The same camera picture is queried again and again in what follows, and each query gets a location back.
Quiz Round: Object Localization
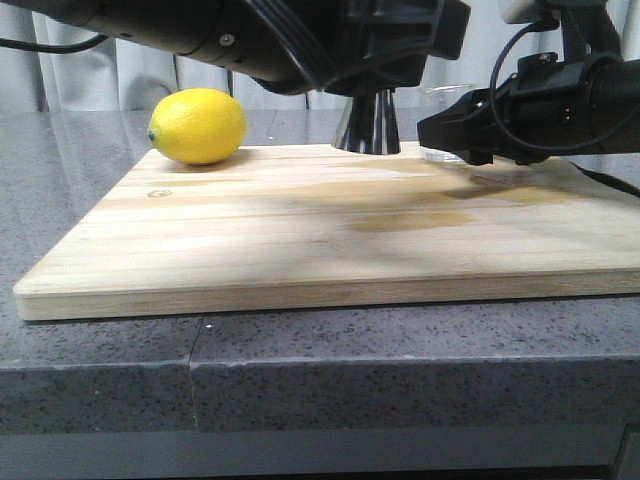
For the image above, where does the grey curtain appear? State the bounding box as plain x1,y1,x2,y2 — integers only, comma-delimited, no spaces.
1,1,518,113

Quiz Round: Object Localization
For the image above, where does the black cable bundle on arm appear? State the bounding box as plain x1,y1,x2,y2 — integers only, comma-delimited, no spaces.
244,0,334,91

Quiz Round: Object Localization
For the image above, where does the steel double jigger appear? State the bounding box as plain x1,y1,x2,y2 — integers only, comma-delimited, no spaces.
331,89,401,155

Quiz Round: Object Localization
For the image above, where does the wooden cutting board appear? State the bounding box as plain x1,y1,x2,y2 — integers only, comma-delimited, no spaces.
14,142,639,320

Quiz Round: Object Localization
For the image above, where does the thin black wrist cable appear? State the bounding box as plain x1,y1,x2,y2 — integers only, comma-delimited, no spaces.
0,33,109,54

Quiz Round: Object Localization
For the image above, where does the yellow lemon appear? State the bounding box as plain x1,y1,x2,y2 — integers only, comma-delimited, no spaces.
147,88,247,165

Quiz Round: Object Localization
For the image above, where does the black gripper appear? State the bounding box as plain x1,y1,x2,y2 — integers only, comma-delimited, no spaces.
324,1,471,96
417,54,625,165

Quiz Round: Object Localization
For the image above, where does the clear glass beaker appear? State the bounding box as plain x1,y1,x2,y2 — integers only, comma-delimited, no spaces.
418,84,477,165

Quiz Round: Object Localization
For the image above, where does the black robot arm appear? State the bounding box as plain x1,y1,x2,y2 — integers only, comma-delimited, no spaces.
16,0,471,97
417,1,639,166

